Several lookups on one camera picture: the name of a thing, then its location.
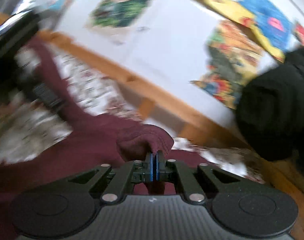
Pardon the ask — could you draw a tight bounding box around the maroon sweater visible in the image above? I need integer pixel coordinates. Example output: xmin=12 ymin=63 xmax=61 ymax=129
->
xmin=0 ymin=36 xmax=219 ymax=240

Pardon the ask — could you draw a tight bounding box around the floral white bedspread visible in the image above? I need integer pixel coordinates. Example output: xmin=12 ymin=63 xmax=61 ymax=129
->
xmin=0 ymin=48 xmax=262 ymax=183

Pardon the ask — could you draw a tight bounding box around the green cartoon poster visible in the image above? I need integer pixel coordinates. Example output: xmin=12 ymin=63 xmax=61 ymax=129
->
xmin=87 ymin=0 xmax=153 ymax=29

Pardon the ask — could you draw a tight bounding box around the colourful cartoon poster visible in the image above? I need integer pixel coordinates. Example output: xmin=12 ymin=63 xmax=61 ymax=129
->
xmin=190 ymin=20 xmax=264 ymax=109

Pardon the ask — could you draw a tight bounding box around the blue yellow poster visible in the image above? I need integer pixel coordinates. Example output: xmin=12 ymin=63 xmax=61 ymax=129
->
xmin=203 ymin=0 xmax=304 ymax=62

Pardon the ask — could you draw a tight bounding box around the wooden bed frame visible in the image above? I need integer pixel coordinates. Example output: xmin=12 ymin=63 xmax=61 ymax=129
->
xmin=0 ymin=12 xmax=304 ymax=240

